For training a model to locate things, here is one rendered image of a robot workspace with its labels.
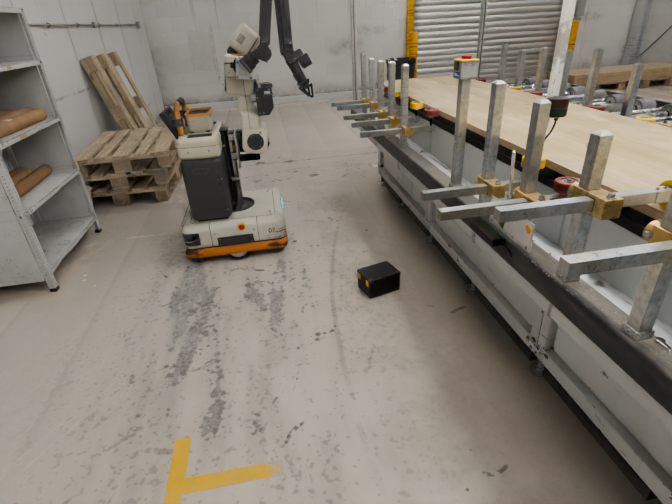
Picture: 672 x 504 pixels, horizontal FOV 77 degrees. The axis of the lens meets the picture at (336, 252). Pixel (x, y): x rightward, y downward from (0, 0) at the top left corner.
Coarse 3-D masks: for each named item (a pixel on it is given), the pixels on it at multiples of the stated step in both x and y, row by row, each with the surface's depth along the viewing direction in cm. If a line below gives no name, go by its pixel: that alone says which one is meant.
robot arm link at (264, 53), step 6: (264, 0) 224; (270, 0) 224; (264, 6) 225; (270, 6) 226; (264, 12) 226; (270, 12) 227; (264, 18) 228; (270, 18) 228; (264, 24) 229; (270, 24) 230; (264, 30) 230; (270, 30) 232; (264, 36) 231; (264, 42) 231; (258, 48) 233; (264, 48) 232; (258, 54) 233; (264, 54) 234; (270, 54) 234; (264, 60) 235
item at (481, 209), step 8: (504, 200) 131; (512, 200) 130; (520, 200) 130; (440, 208) 128; (448, 208) 128; (456, 208) 127; (464, 208) 127; (472, 208) 127; (480, 208) 127; (488, 208) 128; (440, 216) 127; (448, 216) 127; (456, 216) 127; (464, 216) 128; (472, 216) 128
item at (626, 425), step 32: (448, 128) 233; (384, 160) 384; (448, 160) 238; (480, 160) 202; (416, 192) 309; (544, 192) 157; (448, 224) 259; (544, 224) 160; (608, 224) 129; (640, 224) 118; (448, 256) 263; (480, 256) 222; (480, 288) 219; (512, 288) 195; (512, 320) 192; (544, 320) 168; (544, 352) 171; (576, 352) 156; (576, 384) 155; (608, 384) 142; (576, 416) 160; (608, 416) 142; (640, 416) 130; (608, 448) 145; (640, 448) 131; (640, 480) 133
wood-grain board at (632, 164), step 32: (416, 96) 283; (448, 96) 276; (480, 96) 270; (512, 96) 264; (480, 128) 196; (512, 128) 193; (576, 128) 187; (608, 128) 184; (640, 128) 181; (576, 160) 148; (608, 160) 146; (640, 160) 145
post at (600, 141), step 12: (600, 132) 100; (588, 144) 103; (600, 144) 100; (588, 156) 104; (600, 156) 102; (588, 168) 104; (600, 168) 103; (588, 180) 105; (600, 180) 105; (576, 216) 111; (588, 216) 109; (576, 228) 111; (588, 228) 111; (576, 240) 112; (564, 252) 117; (576, 252) 114
